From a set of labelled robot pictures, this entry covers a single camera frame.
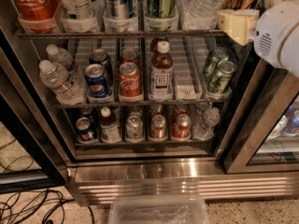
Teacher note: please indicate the silver green can bottom shelf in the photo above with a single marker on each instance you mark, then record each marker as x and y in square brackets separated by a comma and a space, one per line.
[134, 128]

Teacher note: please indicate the front green can middle shelf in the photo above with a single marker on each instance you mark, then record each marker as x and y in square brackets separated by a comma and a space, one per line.
[221, 77]

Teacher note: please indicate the white can behind right door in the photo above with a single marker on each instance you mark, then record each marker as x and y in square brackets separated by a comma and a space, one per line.
[278, 128]

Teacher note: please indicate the red Coca-Cola can middle shelf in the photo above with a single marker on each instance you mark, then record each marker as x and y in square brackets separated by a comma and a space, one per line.
[130, 80]

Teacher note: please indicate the left fridge glass door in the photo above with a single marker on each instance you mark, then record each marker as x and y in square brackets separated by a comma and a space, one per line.
[29, 161]

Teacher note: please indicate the clear water bottle top shelf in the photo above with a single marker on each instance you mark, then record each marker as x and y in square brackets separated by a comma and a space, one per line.
[201, 14]

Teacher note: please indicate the blue Pepsi can middle shelf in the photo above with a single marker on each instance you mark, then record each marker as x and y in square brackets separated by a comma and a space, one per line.
[95, 76]

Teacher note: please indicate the dark can behind Pepsi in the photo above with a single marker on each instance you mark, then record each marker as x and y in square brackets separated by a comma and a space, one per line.
[100, 56]

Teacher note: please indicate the rear water bottle middle shelf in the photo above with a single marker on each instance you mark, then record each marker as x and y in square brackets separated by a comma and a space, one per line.
[62, 56]

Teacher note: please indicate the red can behind Coca-Cola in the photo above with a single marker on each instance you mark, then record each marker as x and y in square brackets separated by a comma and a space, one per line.
[130, 55]

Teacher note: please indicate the blue pepsi can shelf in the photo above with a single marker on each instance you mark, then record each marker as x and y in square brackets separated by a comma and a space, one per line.
[95, 76]
[86, 130]

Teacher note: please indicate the stainless fridge base grille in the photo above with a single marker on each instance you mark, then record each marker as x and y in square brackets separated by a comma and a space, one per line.
[101, 183]

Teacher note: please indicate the tea bottle bottom shelf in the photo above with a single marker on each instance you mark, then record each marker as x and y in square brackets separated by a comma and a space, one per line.
[109, 126]

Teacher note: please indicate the silver blue can top shelf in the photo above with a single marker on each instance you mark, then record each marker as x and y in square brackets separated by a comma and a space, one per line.
[118, 14]

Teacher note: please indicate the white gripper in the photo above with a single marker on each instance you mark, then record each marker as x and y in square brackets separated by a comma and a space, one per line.
[274, 32]

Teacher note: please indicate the red coca-cola can shelf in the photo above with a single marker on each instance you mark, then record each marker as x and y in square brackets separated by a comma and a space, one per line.
[130, 80]
[182, 127]
[38, 16]

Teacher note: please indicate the empty white shelf tray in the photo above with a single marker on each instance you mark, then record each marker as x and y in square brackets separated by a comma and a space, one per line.
[187, 86]

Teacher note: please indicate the brown tea bottle middle shelf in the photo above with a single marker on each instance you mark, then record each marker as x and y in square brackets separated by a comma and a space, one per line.
[161, 72]

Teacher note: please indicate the red Coca-Cola can bottom shelf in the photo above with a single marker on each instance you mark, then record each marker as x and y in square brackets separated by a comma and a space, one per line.
[182, 127]

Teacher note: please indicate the right fridge glass door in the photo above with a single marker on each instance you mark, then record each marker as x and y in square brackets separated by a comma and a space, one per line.
[252, 152]

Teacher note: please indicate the blue can behind right door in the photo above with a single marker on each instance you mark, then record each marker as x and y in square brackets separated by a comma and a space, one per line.
[292, 126]

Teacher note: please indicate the orange can bottom shelf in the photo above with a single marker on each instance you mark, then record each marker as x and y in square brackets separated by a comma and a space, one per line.
[157, 128]

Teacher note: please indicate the silver green can top shelf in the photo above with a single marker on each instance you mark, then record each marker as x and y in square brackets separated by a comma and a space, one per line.
[79, 16]

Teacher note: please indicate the clear plastic bin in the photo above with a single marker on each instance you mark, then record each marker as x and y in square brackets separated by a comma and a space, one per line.
[159, 209]

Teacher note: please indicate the fridge glass door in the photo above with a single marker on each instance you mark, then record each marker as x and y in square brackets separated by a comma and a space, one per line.
[29, 161]
[252, 152]

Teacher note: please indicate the front water bottle middle shelf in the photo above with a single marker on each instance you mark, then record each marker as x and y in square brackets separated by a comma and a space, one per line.
[58, 79]

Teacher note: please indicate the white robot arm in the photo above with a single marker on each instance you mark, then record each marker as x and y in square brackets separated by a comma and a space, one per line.
[274, 34]

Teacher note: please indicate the silver green can shelf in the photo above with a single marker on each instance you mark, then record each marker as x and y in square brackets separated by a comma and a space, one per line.
[134, 128]
[79, 16]

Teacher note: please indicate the red Coca-Cola can top shelf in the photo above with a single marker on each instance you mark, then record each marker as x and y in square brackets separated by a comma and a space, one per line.
[38, 16]

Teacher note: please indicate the blue Pepsi can bottom shelf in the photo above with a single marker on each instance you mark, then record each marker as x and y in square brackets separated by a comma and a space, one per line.
[86, 130]

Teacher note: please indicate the rear green can middle shelf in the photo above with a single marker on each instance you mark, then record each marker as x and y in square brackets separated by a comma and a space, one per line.
[215, 56]

